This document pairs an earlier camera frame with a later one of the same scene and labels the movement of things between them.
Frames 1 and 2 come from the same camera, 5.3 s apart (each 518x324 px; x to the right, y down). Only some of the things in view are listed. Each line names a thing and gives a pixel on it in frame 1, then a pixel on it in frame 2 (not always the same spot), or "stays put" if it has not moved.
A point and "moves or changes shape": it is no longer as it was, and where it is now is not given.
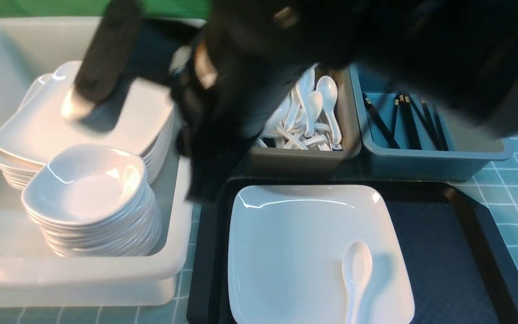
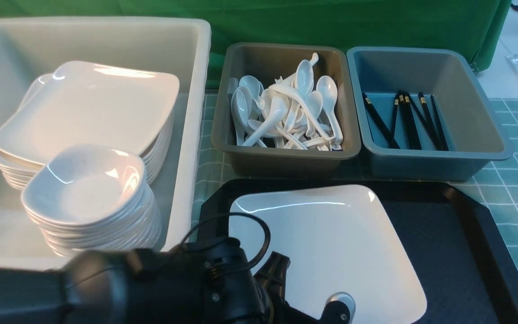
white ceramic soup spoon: x=356 y=263 → x=311 y=114
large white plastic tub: x=12 y=265 stays put
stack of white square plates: x=132 y=115 stays put
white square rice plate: x=286 y=245 moves or changes shape
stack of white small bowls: x=94 y=200 stays put
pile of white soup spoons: x=306 y=120 stays put
